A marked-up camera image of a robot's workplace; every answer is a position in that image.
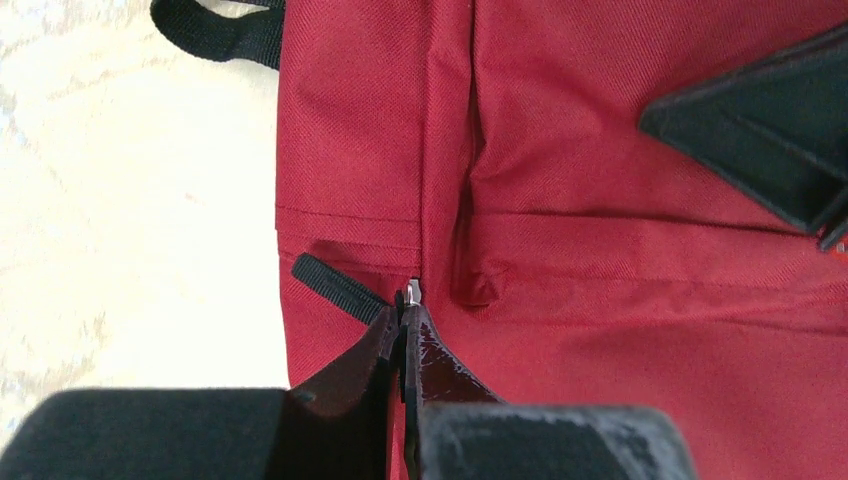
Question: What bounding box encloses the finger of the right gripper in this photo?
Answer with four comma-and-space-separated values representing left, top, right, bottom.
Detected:
638, 24, 847, 235
818, 210, 847, 253

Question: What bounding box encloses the red backpack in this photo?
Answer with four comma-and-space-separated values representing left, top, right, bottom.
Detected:
150, 1, 847, 479

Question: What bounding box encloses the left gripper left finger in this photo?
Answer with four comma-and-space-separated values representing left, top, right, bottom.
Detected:
1, 307, 398, 479

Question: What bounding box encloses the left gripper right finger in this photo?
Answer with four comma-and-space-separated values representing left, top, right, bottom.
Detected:
400, 301, 700, 480

